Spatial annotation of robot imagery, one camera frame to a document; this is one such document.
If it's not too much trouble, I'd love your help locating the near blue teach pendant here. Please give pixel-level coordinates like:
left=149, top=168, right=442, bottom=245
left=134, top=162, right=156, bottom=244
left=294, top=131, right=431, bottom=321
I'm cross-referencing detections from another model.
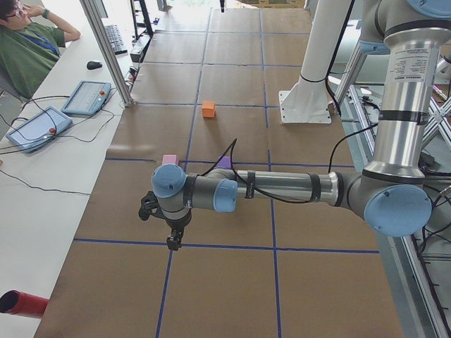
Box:
left=6, top=106, right=73, bottom=153

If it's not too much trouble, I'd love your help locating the pink foam block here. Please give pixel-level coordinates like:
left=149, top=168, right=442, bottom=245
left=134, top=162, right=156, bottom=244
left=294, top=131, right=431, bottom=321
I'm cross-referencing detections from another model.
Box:
left=161, top=154, right=179, bottom=165

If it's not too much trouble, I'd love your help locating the blue teach pendant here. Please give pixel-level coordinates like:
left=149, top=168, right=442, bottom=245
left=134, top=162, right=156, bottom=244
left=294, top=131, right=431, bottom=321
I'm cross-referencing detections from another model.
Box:
left=61, top=80, right=111, bottom=116
left=6, top=106, right=73, bottom=153

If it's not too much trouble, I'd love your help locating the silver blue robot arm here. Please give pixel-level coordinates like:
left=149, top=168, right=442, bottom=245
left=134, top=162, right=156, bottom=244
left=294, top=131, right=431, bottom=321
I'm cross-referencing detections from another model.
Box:
left=139, top=1, right=450, bottom=250

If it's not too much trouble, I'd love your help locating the aluminium frame rail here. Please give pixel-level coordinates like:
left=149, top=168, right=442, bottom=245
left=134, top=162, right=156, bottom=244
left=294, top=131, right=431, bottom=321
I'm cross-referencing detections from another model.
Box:
left=342, top=84, right=450, bottom=337

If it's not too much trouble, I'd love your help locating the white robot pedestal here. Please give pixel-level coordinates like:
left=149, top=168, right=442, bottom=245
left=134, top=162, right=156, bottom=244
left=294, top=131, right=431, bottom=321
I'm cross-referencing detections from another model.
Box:
left=279, top=0, right=354, bottom=124

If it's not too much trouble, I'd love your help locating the black computer mouse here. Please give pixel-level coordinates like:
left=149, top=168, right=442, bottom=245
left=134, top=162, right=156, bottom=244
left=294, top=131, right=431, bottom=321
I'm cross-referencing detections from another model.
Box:
left=86, top=61, right=102, bottom=70

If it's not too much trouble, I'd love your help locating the black keyboard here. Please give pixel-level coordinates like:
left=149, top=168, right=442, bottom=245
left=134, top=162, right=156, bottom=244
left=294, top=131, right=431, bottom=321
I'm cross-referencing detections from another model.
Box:
left=104, top=25, right=128, bottom=55

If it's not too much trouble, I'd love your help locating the far blue teach pendant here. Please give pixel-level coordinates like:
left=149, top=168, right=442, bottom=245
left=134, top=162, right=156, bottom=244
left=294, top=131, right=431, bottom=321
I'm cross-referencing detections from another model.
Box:
left=61, top=80, right=111, bottom=116

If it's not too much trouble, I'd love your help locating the red cylinder tube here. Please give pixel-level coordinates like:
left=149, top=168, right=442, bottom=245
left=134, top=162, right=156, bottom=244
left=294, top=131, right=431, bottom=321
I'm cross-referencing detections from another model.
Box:
left=1, top=290, right=49, bottom=319

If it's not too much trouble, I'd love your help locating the aluminium frame post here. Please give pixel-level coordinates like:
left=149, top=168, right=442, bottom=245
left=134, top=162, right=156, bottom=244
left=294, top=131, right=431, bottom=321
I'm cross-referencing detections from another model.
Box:
left=80, top=0, right=134, bottom=107

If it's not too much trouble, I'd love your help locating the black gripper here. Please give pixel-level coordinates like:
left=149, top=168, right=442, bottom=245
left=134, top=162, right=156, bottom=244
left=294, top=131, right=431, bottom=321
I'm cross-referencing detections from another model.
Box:
left=166, top=211, right=192, bottom=250

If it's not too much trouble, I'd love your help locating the person in green shirt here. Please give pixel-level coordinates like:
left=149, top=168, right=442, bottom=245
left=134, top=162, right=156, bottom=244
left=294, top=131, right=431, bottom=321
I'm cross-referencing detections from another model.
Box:
left=1, top=1, right=81, bottom=99

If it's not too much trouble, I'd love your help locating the orange foam block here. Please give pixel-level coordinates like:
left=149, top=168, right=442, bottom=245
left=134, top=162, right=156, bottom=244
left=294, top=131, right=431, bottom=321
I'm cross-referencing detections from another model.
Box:
left=202, top=101, right=216, bottom=118

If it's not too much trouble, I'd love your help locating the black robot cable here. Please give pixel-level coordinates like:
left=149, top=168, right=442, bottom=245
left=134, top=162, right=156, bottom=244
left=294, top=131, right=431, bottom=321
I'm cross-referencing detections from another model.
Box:
left=197, top=137, right=380, bottom=204

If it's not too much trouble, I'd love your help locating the purple foam block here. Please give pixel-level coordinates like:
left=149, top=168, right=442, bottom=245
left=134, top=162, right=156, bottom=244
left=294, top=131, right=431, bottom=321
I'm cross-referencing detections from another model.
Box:
left=216, top=156, right=232, bottom=169

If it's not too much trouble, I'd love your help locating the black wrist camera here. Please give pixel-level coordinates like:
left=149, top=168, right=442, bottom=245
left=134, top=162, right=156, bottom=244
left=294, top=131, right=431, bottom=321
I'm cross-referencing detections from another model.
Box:
left=138, top=191, right=164, bottom=221

